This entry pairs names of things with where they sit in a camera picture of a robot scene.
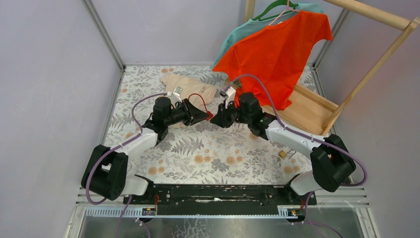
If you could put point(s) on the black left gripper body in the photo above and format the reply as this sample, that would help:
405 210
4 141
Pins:
188 121

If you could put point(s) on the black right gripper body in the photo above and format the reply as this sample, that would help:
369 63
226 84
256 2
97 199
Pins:
231 115

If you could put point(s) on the red cable lock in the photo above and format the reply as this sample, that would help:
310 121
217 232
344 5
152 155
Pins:
201 105

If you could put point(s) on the brass padlock with keys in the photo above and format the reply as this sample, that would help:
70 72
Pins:
285 156

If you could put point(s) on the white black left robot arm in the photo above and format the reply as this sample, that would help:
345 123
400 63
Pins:
106 172

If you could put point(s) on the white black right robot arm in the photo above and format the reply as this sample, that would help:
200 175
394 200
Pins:
330 159

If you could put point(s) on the floral patterned table mat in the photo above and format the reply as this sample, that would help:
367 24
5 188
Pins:
202 153

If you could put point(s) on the beige folded cloth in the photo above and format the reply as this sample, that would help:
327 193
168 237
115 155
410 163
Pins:
190 85

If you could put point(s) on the wooden clothes rack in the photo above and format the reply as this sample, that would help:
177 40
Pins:
389 103

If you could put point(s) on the orange t-shirt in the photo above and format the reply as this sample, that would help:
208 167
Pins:
270 62

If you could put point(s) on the teal t-shirt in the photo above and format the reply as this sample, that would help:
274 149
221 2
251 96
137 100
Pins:
253 26

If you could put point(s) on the pink clothes hanger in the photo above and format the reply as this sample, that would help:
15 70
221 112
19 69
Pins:
281 14

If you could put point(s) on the green clothes hanger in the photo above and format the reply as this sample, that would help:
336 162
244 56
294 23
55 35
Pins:
270 7

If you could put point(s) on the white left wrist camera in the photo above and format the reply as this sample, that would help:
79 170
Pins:
177 94

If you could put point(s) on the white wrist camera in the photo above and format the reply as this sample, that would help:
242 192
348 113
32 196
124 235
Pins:
177 94
228 95

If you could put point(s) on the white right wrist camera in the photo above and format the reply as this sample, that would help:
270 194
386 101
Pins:
228 95

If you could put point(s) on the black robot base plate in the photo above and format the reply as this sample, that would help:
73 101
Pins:
221 195

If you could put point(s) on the white slotted cable duct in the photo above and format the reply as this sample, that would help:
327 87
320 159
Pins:
259 212

